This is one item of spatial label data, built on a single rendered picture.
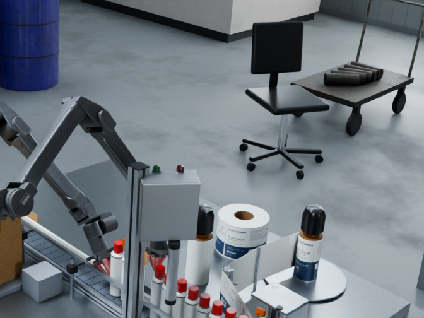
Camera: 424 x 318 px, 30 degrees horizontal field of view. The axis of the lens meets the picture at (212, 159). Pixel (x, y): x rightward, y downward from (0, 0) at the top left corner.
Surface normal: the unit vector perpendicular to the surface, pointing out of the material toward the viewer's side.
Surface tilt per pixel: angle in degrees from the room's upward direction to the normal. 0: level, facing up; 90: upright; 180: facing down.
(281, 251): 90
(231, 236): 90
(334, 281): 0
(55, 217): 0
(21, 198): 71
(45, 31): 90
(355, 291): 0
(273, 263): 90
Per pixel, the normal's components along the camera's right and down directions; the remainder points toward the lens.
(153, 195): 0.20, 0.41
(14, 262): 0.80, 0.30
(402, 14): -0.61, 0.27
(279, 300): 0.08, -0.91
